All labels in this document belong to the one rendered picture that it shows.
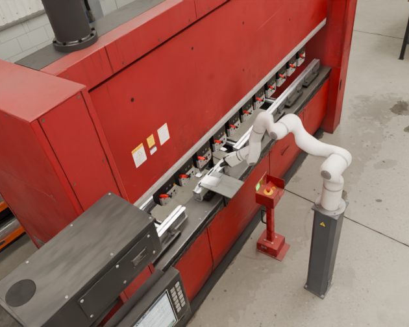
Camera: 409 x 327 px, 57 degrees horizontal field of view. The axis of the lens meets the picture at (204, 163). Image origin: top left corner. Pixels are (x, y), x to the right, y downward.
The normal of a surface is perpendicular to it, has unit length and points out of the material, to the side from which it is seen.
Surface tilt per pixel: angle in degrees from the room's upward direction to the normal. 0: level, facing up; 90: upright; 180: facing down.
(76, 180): 90
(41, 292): 0
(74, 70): 90
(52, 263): 0
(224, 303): 0
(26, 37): 90
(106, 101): 90
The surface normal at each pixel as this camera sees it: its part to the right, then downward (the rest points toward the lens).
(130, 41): 0.81, 0.30
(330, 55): -0.57, 0.59
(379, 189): -0.12, -0.74
